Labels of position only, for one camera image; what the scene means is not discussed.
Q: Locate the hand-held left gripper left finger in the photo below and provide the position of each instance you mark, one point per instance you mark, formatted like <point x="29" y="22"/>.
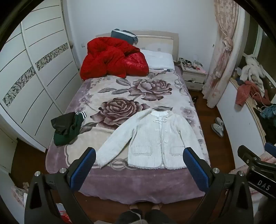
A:
<point x="83" y="165"/>

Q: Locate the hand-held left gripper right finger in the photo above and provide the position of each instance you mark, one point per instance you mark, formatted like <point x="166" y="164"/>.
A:
<point x="195" y="168"/>

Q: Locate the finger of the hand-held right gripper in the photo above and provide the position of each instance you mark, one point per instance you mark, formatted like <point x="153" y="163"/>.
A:
<point x="248" y="154"/>
<point x="271" y="149"/>

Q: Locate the white fluffy cardigan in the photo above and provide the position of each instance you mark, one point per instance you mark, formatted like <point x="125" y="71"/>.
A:
<point x="155" y="140"/>

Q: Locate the teal cloth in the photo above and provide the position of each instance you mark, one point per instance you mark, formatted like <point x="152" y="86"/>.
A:
<point x="268" y="112"/>

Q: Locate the grey slipper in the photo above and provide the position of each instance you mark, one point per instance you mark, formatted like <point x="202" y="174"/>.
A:
<point x="220" y="123"/>
<point x="217" y="130"/>

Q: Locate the green striped-cuff garment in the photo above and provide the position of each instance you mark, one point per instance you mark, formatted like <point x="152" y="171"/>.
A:
<point x="69" y="129"/>

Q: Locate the dark olive garment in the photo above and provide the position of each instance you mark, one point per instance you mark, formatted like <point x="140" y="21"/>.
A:
<point x="62" y="122"/>

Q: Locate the red and white bag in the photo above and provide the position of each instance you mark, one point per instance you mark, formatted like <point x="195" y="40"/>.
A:
<point x="63" y="213"/>

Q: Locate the person's right leg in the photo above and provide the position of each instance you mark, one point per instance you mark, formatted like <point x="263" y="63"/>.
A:
<point x="157" y="215"/>

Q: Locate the person's leg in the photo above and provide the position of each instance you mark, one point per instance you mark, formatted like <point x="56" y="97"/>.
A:
<point x="157" y="215"/>
<point x="131" y="215"/>

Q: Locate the pink-red garment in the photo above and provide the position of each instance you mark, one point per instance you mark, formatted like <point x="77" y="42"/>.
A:
<point x="248" y="91"/>

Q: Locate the pink cloth pile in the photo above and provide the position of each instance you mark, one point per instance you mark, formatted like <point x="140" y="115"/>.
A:
<point x="20" y="193"/>

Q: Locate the person's left leg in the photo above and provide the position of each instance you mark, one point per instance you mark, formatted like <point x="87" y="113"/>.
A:
<point x="131" y="215"/>

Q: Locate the white plush garment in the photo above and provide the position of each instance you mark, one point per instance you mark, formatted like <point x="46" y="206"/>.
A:
<point x="253" y="69"/>

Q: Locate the floral rose blanket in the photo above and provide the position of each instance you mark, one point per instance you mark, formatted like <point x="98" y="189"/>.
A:
<point x="138" y="103"/>

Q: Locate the white nightstand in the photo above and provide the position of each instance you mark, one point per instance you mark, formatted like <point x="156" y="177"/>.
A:
<point x="193" y="75"/>

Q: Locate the pink floral curtain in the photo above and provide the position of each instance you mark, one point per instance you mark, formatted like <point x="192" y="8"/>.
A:
<point x="222" y="51"/>

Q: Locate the white wardrobe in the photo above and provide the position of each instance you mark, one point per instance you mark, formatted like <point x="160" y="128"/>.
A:
<point x="32" y="71"/>

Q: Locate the red quilt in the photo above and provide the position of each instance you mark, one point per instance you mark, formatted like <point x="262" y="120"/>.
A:
<point x="112" y="58"/>

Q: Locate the white pillow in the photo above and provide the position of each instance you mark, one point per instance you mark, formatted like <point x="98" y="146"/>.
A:
<point x="158" y="60"/>

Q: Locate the beige bed headboard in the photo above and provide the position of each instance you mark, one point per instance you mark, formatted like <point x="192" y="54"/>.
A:
<point x="157" y="41"/>

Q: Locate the grey-blue striped cushion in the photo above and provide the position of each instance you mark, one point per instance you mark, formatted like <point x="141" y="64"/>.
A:
<point x="125" y="35"/>

